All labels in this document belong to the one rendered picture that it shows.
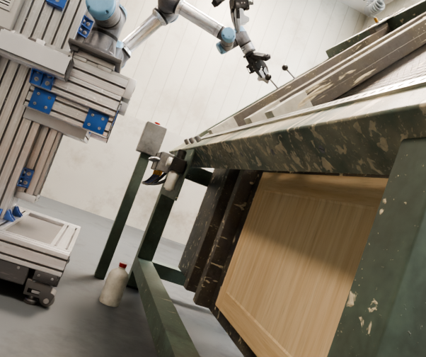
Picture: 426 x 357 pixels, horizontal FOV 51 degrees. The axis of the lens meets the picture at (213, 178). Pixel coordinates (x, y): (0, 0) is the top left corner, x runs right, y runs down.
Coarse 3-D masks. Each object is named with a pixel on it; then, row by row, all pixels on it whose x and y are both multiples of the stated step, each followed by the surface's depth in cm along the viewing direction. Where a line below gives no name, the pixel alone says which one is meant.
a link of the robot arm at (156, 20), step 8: (152, 16) 252; (160, 16) 251; (168, 16) 252; (176, 16) 257; (144, 24) 251; (152, 24) 252; (160, 24) 254; (136, 32) 251; (144, 32) 251; (152, 32) 254; (128, 40) 250; (136, 40) 251; (144, 40) 255; (128, 48) 251; (136, 48) 255; (128, 56) 252
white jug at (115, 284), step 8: (120, 264) 211; (112, 272) 209; (120, 272) 209; (112, 280) 208; (120, 280) 208; (104, 288) 209; (112, 288) 207; (120, 288) 208; (104, 296) 207; (112, 296) 207; (120, 296) 210; (104, 304) 207; (112, 304) 207
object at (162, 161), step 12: (156, 156) 228; (168, 156) 207; (180, 156) 195; (192, 156) 194; (156, 168) 209; (168, 168) 197; (180, 168) 194; (156, 180) 235; (168, 180) 194; (180, 180) 197; (168, 192) 216
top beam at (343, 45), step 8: (424, 0) 203; (408, 8) 211; (416, 8) 206; (424, 8) 202; (392, 16) 224; (400, 16) 218; (408, 16) 213; (416, 16) 209; (392, 24) 225; (400, 24) 220; (360, 32) 260; (368, 32) 243; (344, 40) 274; (352, 40) 259; (360, 40) 253; (336, 48) 277; (344, 48) 270; (328, 56) 289
